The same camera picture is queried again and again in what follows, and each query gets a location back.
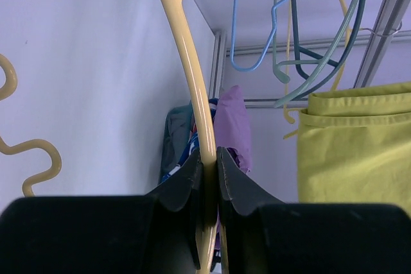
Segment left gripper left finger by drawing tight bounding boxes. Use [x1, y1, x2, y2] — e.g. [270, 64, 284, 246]
[1, 151, 204, 273]

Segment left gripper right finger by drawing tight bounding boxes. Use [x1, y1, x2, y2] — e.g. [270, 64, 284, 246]
[217, 148, 410, 273]

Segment yellow-green trousers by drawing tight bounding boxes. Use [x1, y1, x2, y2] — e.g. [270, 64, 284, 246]
[297, 82, 410, 210]

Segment cream plastic hanger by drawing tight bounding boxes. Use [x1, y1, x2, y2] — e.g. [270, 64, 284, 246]
[1, 0, 217, 273]

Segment yellow plastic hanger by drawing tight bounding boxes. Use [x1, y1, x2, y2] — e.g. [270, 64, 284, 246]
[282, 0, 353, 140]

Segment dark green hanger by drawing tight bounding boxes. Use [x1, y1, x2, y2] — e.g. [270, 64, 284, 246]
[272, 0, 370, 108]

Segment colourful printed garment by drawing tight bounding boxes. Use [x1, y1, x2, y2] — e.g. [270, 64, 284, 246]
[160, 99, 221, 262]

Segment purple garment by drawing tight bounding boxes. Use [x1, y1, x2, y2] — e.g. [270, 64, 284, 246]
[213, 85, 253, 252]

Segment right aluminium frame post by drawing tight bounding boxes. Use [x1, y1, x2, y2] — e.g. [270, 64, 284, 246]
[211, 30, 410, 108]

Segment light blue wire hanger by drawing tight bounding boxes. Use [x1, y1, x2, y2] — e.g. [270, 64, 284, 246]
[230, 0, 289, 73]

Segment aluminium hanging rail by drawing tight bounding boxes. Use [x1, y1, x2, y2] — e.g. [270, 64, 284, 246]
[353, 0, 410, 88]

